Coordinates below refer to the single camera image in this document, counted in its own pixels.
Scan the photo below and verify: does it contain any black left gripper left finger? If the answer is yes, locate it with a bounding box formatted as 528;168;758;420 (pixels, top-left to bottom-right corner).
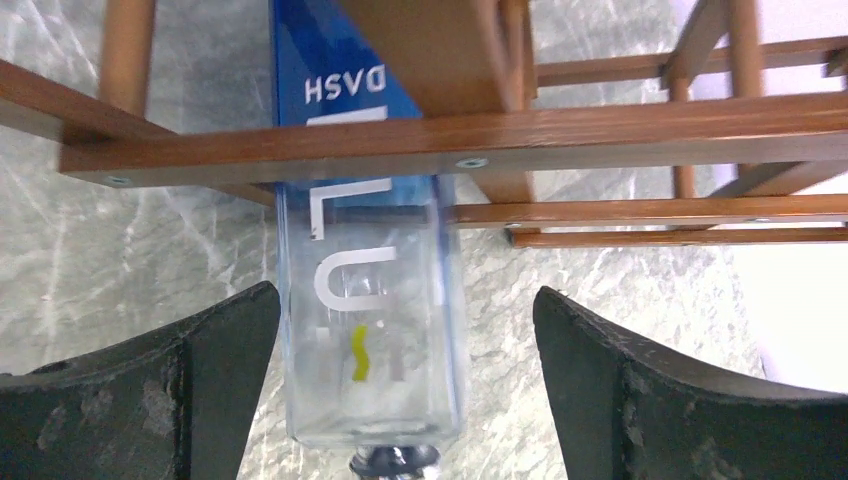
1;281;281;479

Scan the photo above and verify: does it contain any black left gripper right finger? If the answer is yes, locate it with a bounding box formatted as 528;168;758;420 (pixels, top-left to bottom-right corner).
532;287;847;479

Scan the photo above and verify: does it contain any brown wooden wine rack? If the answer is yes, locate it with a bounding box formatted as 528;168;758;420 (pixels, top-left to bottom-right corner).
1;1;847;248

